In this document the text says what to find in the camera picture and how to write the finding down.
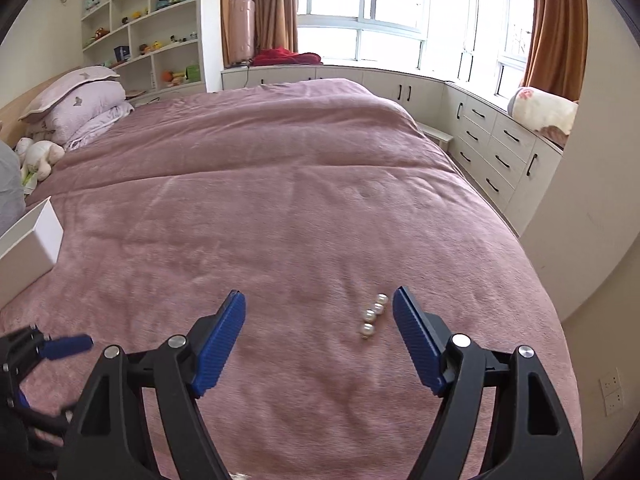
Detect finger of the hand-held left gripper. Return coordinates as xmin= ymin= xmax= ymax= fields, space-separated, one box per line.
xmin=36 ymin=335 xmax=94 ymax=361
xmin=10 ymin=391 xmax=77 ymax=429

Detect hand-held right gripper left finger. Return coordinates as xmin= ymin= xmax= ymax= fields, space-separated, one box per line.
xmin=59 ymin=289 xmax=247 ymax=480

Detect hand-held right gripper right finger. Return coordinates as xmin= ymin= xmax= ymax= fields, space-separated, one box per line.
xmin=392 ymin=286 xmax=585 ymax=480

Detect pearl hair clip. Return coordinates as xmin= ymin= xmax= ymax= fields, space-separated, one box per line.
xmin=360 ymin=293 xmax=389 ymax=340

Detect white box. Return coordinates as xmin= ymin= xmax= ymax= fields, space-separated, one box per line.
xmin=0 ymin=196 xmax=65 ymax=308

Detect grey garment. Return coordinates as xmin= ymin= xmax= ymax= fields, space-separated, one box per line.
xmin=0 ymin=140 xmax=26 ymax=222

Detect white plush toy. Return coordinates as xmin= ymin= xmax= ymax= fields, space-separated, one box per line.
xmin=15 ymin=137 xmax=66 ymax=184

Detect white window seat cabinets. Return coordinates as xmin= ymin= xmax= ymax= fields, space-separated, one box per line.
xmin=221 ymin=64 xmax=564 ymax=237

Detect white step stool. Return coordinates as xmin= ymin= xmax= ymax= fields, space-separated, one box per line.
xmin=417 ymin=122 xmax=455 ymax=149

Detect lilac folded pillow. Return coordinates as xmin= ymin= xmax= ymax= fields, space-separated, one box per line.
xmin=65 ymin=101 xmax=135 ymax=149

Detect lilac heart print pillow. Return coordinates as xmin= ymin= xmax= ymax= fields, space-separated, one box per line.
xmin=42 ymin=80 xmax=127 ymax=132

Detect wooden headboard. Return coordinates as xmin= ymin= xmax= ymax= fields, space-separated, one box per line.
xmin=0 ymin=67 xmax=83 ymax=136

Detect lilac pillow with dark trim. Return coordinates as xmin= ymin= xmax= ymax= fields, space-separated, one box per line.
xmin=19 ymin=66 xmax=121 ymax=122

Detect cream and brown plush cushion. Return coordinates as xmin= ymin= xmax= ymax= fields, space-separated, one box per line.
xmin=507 ymin=86 xmax=580 ymax=137

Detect red cloth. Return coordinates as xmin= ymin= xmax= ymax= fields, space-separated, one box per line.
xmin=250 ymin=46 xmax=322 ymax=68

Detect pink cylindrical appliance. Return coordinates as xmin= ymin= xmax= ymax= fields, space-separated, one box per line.
xmin=229 ymin=0 xmax=257 ymax=67

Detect bay window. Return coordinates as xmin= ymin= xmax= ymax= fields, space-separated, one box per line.
xmin=297 ymin=0 xmax=537 ymax=97

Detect row of shelf toys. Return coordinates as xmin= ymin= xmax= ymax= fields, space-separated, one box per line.
xmin=84 ymin=0 xmax=201 ymax=88

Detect white wall shelf unit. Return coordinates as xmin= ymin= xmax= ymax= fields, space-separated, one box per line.
xmin=80 ymin=0 xmax=206 ymax=102

